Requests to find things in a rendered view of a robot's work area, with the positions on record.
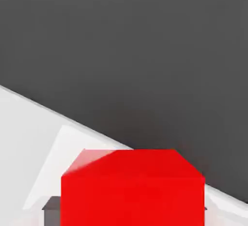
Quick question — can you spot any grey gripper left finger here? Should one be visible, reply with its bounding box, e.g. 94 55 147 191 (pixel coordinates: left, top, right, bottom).
25 195 62 226

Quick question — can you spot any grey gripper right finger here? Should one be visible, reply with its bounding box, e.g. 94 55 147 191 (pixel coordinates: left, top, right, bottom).
204 206 225 226

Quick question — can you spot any small red cube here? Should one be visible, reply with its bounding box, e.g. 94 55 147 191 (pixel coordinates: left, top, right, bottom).
60 148 206 226

